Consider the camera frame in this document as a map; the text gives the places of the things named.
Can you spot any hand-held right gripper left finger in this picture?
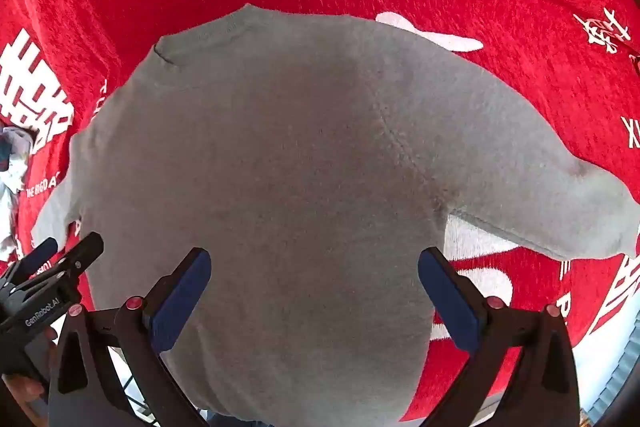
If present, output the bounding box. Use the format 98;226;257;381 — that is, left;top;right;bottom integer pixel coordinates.
47;247;212;427

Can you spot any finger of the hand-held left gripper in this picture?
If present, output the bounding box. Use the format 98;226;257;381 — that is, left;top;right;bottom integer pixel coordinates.
15;237;59;275
35;231;105;290

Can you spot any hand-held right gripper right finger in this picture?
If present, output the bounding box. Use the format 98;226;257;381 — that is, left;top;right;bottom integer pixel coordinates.
417;247;581;427

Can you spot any grey sweater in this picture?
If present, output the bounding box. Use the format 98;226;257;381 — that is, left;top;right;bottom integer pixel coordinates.
31;3;638;425

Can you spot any person's left hand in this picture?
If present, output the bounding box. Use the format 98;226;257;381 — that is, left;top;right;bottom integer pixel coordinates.
0;374;48;405

